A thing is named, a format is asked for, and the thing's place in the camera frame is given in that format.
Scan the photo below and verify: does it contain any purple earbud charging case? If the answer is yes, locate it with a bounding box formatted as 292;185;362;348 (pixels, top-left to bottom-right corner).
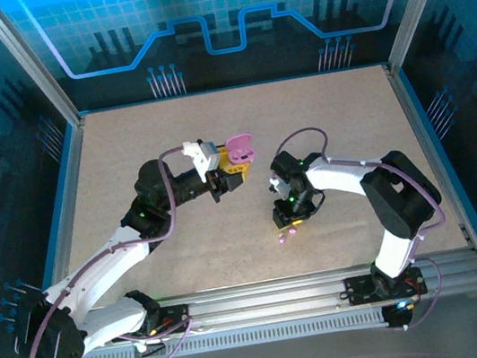
222;129;262;167

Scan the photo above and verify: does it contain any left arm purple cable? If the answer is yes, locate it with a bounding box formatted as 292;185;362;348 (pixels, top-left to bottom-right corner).
0;144;221;358

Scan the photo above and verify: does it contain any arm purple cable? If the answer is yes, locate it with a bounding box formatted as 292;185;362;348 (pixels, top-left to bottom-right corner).
0;144;221;358
271;108;464;346

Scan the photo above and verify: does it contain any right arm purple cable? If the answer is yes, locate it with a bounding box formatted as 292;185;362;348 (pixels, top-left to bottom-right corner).
271;108;464;346

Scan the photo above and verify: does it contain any left aluminium side rail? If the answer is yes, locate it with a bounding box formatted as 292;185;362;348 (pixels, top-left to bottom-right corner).
0;115;123;358

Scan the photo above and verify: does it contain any aluminium side rail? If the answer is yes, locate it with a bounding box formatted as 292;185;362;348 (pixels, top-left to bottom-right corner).
383;49;477;358
0;115;123;358

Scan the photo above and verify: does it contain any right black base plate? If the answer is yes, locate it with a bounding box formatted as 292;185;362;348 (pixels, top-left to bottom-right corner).
343;265;429;308

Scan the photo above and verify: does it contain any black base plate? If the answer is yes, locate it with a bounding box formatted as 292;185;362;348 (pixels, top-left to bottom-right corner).
118;302;195;344
343;265;429;308

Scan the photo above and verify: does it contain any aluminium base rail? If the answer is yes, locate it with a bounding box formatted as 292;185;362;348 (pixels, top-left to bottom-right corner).
77;246;477;357

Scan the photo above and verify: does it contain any grey slotted cable duct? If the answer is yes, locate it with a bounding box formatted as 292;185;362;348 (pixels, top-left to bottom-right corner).
73;303;392;358

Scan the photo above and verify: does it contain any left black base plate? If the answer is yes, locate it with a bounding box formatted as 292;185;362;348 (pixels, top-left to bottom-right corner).
118;302;195;344

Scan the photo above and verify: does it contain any right aluminium side rail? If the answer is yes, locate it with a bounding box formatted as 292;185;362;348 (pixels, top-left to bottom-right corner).
383;49;477;358

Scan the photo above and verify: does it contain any left aluminium frame post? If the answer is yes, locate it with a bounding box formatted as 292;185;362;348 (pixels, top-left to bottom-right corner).
0;0;84;138

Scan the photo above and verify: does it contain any aluminium frame post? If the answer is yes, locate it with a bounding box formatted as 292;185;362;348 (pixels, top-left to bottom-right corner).
0;0;84;138
375;0;476;77

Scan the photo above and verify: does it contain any right aluminium frame post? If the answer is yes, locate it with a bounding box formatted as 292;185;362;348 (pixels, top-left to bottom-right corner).
375;0;476;77

